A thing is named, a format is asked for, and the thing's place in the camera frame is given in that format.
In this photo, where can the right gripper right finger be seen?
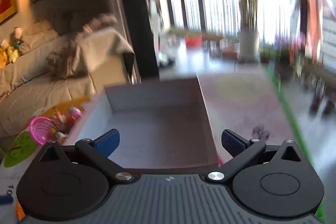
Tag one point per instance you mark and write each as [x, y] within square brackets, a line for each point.
[244, 152]

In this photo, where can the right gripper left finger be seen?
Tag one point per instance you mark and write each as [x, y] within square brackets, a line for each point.
[96, 152]

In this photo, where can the pink round toy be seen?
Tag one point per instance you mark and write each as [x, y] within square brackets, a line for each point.
[65, 122]

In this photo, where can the pink plastic basket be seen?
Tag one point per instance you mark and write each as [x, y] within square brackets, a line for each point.
[40, 129]

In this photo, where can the pink cardboard box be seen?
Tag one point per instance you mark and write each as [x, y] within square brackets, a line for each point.
[163, 125]

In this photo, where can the beige sofa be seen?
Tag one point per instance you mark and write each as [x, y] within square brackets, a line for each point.
[27, 85]

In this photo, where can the brown crumpled blanket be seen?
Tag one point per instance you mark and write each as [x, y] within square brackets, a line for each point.
[69, 61]

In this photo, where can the white plant pot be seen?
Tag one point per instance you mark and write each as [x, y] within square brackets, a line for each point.
[248, 46]

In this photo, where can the purple orchid pot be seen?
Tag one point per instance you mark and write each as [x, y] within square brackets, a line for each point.
[289, 52]

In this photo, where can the red plastic basin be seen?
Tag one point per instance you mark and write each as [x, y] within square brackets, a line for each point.
[193, 41]

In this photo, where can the yellow plush toy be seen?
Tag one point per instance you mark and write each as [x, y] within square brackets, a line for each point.
[8, 54]

